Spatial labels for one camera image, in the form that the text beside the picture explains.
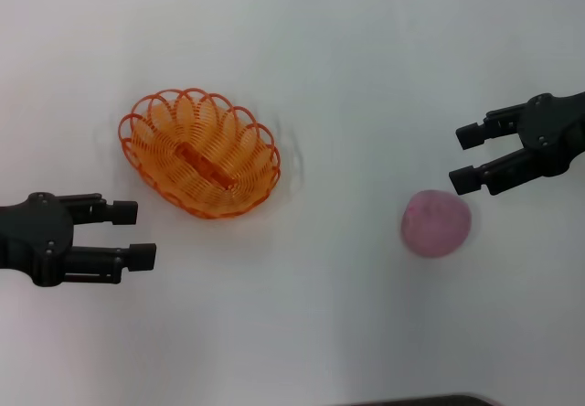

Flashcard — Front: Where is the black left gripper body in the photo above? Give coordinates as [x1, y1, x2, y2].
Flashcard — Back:
[0, 191, 77, 289]

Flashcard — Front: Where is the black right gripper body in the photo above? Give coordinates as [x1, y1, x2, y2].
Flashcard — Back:
[515, 89, 585, 179]

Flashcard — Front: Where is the orange plastic wire basket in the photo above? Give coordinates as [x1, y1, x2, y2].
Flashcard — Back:
[117, 88, 282, 220]

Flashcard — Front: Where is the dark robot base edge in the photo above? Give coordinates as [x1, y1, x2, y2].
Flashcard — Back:
[337, 392, 500, 406]

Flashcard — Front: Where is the pink peach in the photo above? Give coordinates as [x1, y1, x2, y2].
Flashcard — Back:
[400, 188, 473, 259]

